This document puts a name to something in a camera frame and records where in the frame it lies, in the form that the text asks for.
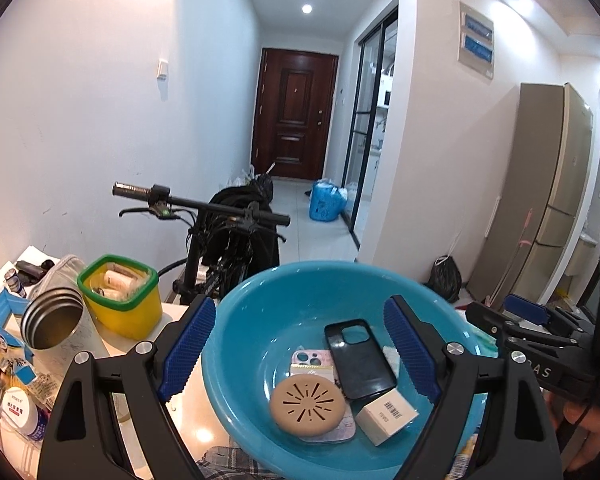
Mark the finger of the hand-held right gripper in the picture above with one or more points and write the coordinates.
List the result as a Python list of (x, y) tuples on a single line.
[(485, 317), (527, 307)]

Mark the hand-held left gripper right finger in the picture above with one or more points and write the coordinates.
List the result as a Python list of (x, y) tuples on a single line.
[(407, 345)]

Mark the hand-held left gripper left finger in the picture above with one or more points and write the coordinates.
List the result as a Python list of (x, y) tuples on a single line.
[(192, 342)]

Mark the black phone case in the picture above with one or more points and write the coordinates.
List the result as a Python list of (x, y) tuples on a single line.
[(360, 365)]

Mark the white printed carton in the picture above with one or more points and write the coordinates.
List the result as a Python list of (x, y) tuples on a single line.
[(385, 417)]

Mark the blue plastic basin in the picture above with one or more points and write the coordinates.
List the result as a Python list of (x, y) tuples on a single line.
[(280, 310)]

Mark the pink cartoon phone case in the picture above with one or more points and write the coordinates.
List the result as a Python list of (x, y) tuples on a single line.
[(310, 360)]

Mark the beige round vented disc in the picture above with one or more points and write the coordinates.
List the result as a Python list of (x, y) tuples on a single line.
[(307, 407)]

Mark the yellow container with green rim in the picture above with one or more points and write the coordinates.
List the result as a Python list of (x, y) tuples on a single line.
[(125, 310)]

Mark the black trash bag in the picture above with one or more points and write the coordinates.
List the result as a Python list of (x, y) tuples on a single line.
[(444, 280)]

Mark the black bicycle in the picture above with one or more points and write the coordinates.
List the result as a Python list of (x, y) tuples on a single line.
[(230, 240)]

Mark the champagne refrigerator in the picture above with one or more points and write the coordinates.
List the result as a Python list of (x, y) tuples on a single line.
[(540, 185)]

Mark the blue plaid cloth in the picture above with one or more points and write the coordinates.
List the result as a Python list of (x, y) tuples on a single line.
[(235, 465)]

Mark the steel tumbler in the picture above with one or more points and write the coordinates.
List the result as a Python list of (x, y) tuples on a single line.
[(55, 322)]

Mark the blue plastic bag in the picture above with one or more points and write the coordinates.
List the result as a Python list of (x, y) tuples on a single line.
[(326, 201)]

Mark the white jar with blue label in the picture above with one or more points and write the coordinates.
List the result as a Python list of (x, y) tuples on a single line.
[(22, 412)]

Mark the black framed sliding glass door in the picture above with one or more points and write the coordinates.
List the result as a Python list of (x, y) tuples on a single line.
[(375, 120)]

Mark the dark brown entrance door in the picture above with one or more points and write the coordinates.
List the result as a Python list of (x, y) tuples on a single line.
[(295, 110)]

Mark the grey electrical panel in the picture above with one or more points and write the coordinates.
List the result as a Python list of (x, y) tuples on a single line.
[(476, 40)]

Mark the recessed ceiling light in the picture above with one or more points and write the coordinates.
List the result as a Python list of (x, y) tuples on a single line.
[(306, 8)]

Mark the white light switch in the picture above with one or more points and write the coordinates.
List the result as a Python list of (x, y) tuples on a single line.
[(163, 69)]

